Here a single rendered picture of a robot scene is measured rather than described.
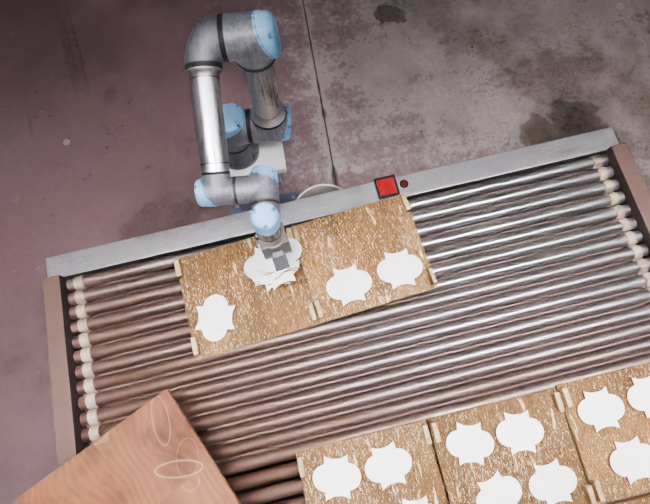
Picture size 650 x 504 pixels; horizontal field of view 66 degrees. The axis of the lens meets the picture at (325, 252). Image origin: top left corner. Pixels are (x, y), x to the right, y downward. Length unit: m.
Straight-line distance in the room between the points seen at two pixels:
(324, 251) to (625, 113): 2.22
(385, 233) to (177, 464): 0.96
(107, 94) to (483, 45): 2.26
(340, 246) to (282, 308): 0.29
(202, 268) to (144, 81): 1.80
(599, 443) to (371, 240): 0.93
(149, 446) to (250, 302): 0.52
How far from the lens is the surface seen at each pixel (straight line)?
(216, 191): 1.36
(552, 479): 1.77
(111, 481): 1.68
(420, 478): 1.68
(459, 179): 1.88
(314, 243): 1.72
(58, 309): 1.89
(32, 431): 2.98
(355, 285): 1.67
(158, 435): 1.63
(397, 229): 1.75
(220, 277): 1.73
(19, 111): 3.55
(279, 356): 1.68
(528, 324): 1.79
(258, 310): 1.68
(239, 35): 1.38
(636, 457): 1.87
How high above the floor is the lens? 2.58
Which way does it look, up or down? 74 degrees down
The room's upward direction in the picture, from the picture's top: 4 degrees counter-clockwise
